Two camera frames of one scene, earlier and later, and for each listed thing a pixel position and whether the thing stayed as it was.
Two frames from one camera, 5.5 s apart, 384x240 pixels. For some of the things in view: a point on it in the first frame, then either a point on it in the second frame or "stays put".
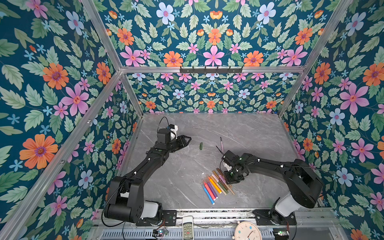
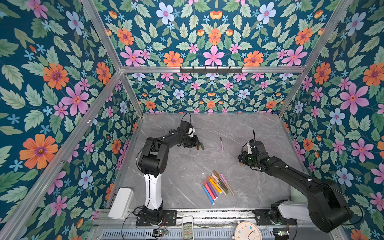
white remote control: x=188 y=227 stays put
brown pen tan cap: x=221 y=180 stays put
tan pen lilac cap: x=224 y=181 stays put
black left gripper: x=181 y=139 -> x=194 y=143
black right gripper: x=229 y=181 -> x=242 y=159
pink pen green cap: x=221 y=144 stays put
